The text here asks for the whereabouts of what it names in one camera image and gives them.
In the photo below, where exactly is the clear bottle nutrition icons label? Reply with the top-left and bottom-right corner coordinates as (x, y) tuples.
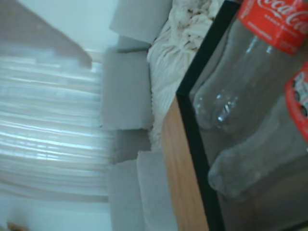
(208, 64), (308, 200)

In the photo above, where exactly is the clear bottle barcode label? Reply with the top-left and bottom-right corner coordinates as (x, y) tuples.
(192, 0), (308, 133)

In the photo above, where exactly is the grey cardboard box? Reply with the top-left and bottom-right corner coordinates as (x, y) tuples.
(177, 0), (308, 231)

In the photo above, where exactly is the beige sofa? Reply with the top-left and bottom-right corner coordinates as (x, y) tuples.
(147, 0), (218, 154)

